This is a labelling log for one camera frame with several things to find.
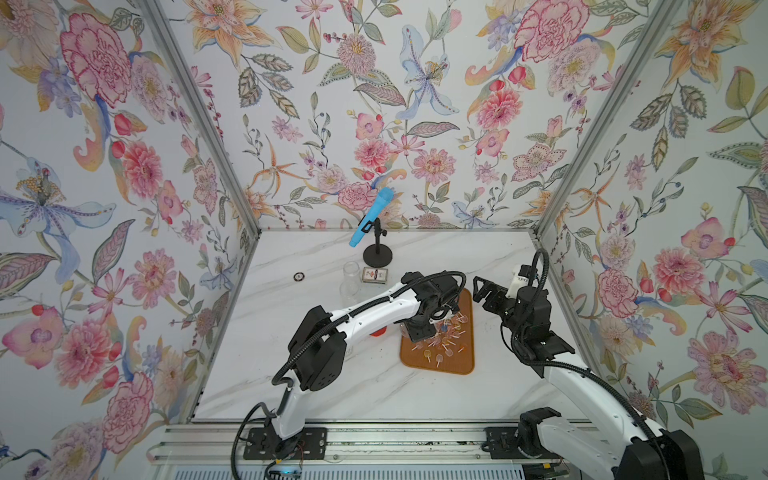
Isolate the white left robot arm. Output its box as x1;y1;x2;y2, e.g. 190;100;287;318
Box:
267;271;466;441

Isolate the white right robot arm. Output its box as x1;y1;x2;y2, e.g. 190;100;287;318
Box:
472;277;704;479

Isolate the brown wooden tray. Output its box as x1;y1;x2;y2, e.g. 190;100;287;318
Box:
400;289;475;375

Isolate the playing card box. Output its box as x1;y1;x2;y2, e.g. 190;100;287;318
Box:
362;267;389;284

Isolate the black microphone stand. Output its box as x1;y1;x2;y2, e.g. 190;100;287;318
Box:
363;219;393;269

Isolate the blue microphone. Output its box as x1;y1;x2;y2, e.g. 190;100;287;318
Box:
349;187;394;247

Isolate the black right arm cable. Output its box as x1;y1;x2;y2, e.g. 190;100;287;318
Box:
500;248;670;480

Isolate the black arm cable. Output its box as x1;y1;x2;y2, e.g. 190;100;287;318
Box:
230;270;468;480
500;248;670;480

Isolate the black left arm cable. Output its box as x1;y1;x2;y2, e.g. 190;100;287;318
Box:
230;270;468;480

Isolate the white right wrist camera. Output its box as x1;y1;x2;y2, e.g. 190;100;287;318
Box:
506;264;536;299

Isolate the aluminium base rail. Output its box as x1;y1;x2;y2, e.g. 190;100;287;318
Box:
148;421;587;479

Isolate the aluminium frame post right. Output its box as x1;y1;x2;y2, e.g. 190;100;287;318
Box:
531;1;682;240

